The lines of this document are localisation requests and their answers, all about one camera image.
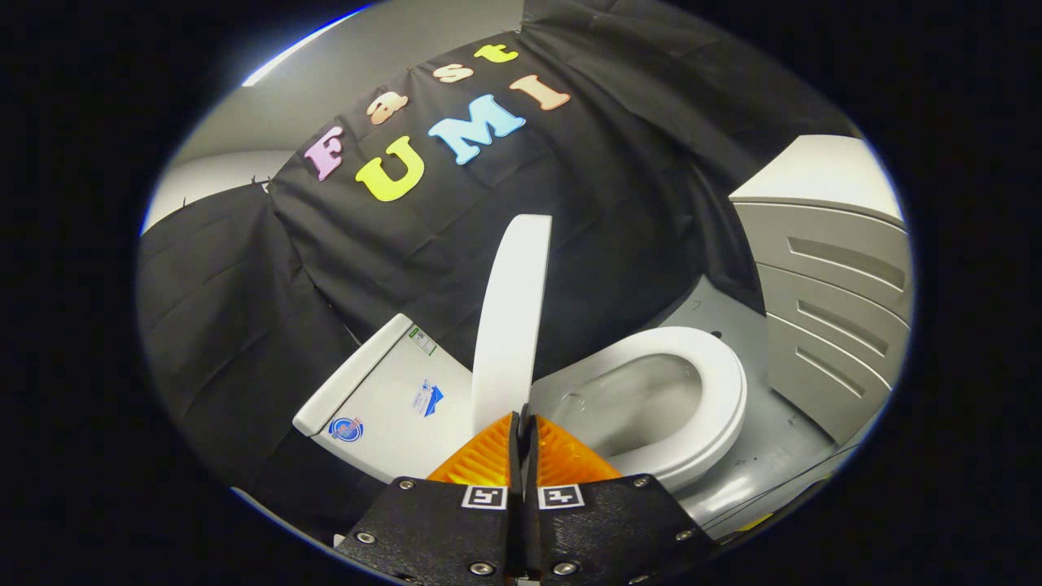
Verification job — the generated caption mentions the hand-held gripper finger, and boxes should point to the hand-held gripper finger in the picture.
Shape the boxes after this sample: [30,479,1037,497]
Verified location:
[521,413,721,586]
[334,411,522,586]

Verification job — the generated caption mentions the white toilet lid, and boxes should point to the white toilet lid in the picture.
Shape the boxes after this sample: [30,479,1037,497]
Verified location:
[471,214,553,436]

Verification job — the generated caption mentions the white toilet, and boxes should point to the white toilet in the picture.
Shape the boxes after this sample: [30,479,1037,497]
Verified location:
[291,313,748,530]

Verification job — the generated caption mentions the black backdrop cloth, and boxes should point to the black backdrop cloth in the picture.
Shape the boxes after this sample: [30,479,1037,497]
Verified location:
[137,0,864,538]

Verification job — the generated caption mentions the white drawer cabinet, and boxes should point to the white drawer cabinet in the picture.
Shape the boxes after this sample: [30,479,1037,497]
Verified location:
[729,134,914,447]

